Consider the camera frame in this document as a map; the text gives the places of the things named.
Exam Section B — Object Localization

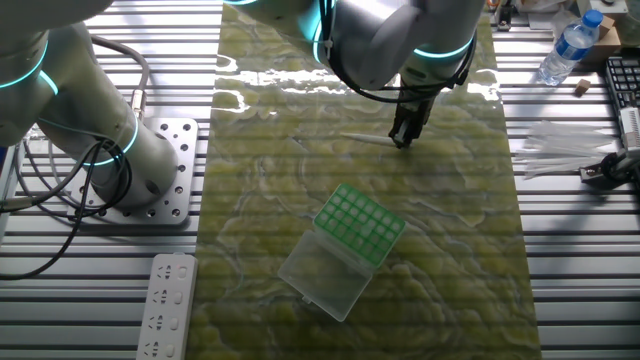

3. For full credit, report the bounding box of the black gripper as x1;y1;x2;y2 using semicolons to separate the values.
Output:
388;89;437;150

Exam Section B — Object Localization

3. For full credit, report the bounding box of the large clear pipette tip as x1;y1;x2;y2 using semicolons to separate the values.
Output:
339;131;400;149

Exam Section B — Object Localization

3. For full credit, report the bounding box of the green pipette tip holder box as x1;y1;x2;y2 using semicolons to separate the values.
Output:
277;182;407;323

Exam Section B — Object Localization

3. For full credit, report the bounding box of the pile of clear pipette tips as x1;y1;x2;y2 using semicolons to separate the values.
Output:
512;119;621;180

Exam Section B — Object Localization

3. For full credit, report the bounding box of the green marble pattern mat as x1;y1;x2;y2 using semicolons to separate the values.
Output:
185;0;543;360

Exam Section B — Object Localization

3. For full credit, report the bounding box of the clear water bottle blue cap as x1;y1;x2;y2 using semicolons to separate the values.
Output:
537;8;605;87

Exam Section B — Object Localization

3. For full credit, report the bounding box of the cardboard box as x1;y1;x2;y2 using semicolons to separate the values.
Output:
582;14;623;65

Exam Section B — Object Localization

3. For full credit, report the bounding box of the black keyboard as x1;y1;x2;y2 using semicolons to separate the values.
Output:
604;56;640;110

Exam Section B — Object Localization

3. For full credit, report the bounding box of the white box with black knob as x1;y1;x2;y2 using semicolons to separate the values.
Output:
588;0;630;15

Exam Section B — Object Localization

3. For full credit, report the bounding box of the white power strip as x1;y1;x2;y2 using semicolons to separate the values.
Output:
135;252;200;360

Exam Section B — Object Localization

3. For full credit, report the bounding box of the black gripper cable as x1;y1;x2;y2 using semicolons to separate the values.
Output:
319;0;477;105

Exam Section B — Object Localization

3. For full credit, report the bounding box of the black device with orange wire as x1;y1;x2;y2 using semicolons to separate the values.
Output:
487;0;516;27

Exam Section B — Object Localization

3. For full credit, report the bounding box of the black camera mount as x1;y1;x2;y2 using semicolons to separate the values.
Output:
579;148;640;191

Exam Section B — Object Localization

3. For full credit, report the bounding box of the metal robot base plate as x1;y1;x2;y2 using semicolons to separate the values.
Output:
66;117;200;227

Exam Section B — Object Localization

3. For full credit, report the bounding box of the ribbed silver depth camera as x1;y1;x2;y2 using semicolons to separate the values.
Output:
618;106;640;151

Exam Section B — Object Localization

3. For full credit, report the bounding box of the thick grey robot cable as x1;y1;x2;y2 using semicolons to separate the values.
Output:
89;35;152;121

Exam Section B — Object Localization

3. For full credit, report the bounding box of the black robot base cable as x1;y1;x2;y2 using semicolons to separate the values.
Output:
0;138;135;281

